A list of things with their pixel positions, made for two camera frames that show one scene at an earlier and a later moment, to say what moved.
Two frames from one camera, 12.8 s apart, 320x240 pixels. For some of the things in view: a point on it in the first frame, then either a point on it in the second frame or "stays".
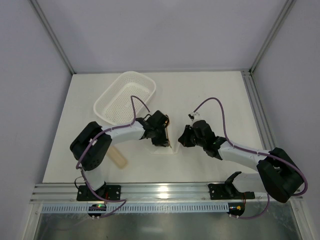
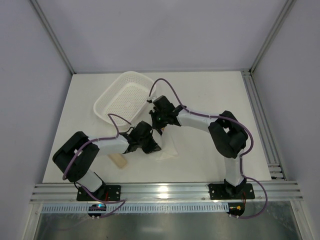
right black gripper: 187,137 -> 157,122
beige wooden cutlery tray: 116,157 stays
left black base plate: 109,192 stays
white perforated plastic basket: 114,107 stays
